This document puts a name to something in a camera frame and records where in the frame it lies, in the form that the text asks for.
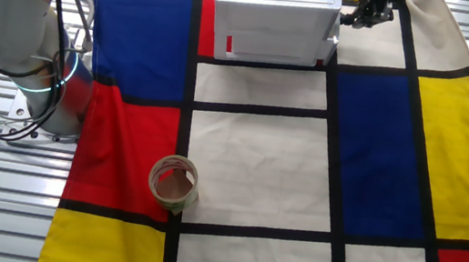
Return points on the white drawer cabinet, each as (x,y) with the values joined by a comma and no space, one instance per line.
(274,12)

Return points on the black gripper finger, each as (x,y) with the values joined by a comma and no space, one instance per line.
(384,14)
(361,15)

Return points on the white drawer with black knob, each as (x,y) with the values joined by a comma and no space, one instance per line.
(330,43)

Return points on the silver base mounting plate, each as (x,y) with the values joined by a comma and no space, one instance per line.
(16,112)

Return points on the brown cardboard block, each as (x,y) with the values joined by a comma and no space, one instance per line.
(173,187)

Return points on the colour block patterned cloth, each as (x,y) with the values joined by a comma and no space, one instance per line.
(257,162)

